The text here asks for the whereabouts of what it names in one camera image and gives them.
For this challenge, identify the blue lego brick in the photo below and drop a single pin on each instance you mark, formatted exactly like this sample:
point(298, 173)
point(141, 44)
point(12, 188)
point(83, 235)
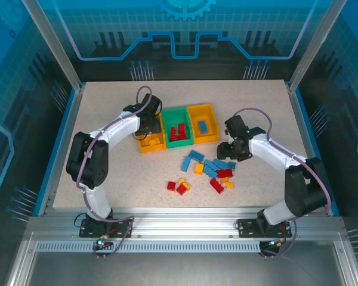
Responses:
point(196, 155)
point(203, 127)
point(220, 164)
point(185, 164)
point(231, 165)
point(210, 172)
point(209, 164)

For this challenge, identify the long red lego brick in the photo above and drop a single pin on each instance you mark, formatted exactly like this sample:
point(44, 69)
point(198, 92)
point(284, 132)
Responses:
point(224, 173)

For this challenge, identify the yellow plastic bin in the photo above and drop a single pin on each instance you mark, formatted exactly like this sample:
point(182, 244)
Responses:
point(207, 139)
point(153, 149)

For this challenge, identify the green plastic bin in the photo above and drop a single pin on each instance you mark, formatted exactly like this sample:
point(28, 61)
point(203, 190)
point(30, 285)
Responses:
point(180, 145)

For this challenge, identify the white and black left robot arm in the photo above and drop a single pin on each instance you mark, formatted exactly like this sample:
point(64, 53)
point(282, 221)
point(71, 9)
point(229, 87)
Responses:
point(86, 161)

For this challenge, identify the blue table edge trim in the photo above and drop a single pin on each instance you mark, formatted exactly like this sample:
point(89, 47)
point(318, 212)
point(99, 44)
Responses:
point(66, 119)
point(307, 119)

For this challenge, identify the small connector board with lights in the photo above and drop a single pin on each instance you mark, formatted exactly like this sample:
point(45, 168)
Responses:
point(274, 244)
point(103, 243)

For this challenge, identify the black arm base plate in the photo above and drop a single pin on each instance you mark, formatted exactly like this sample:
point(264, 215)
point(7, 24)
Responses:
point(85, 231)
point(246, 229)

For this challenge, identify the wide aluminium frame rail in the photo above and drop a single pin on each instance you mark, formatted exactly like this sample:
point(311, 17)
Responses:
point(182, 223)

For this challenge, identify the aluminium frame post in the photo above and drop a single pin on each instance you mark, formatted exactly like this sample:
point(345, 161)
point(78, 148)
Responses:
point(314, 47)
point(56, 47)

